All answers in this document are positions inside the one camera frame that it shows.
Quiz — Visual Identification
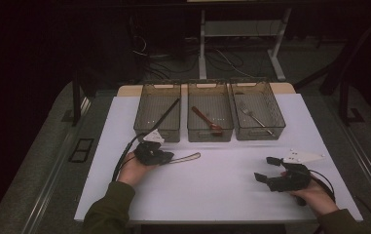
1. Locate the black chopstick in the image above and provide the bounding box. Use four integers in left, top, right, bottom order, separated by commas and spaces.
144, 97, 181, 137

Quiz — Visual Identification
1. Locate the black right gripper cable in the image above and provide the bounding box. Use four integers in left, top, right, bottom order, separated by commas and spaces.
309, 169, 336, 203

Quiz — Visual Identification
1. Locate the white metal desk frame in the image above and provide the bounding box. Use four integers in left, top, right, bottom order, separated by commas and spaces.
198, 7, 293, 82

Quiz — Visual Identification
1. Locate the silver metal fork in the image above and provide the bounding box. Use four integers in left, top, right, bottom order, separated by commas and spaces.
239, 103, 276, 137

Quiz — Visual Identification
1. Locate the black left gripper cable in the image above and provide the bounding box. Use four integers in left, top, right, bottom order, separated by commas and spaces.
111, 132, 149, 183

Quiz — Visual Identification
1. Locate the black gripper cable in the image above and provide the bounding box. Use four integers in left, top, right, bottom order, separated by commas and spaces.
111, 132, 149, 183
309, 169, 336, 203

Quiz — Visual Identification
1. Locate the black metal stand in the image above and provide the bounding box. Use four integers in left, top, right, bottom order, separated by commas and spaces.
318, 9, 366, 127

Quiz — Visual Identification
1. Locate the white table cover sheet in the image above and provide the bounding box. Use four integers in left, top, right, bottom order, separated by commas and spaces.
73, 93, 364, 225

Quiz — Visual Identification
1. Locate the white floor cable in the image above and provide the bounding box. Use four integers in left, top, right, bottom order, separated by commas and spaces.
214, 48, 259, 80

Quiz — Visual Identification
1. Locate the person's right hand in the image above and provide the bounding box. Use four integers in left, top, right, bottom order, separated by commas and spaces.
279, 171, 340, 218

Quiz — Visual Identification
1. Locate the person's left hand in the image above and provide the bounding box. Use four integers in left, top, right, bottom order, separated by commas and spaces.
117, 151, 159, 188

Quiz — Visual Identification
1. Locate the smoky clear plastic bin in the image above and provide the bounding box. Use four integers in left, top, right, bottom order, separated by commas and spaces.
186, 81, 235, 143
132, 82, 182, 143
228, 78, 287, 141

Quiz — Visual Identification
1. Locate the black floor cable bundle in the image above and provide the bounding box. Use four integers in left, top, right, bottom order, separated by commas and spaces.
130, 33, 204, 81

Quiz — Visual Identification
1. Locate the metal floor rail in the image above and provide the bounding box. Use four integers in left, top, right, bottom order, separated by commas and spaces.
330, 103, 371, 213
19, 97, 93, 234

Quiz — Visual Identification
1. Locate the brown wooden spoon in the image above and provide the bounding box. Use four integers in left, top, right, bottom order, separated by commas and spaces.
190, 105, 224, 137

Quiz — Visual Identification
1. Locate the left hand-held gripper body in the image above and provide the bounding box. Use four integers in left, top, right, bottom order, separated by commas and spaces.
133, 128, 167, 167

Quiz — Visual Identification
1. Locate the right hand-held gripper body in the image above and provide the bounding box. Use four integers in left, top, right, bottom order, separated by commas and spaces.
265, 148, 325, 207

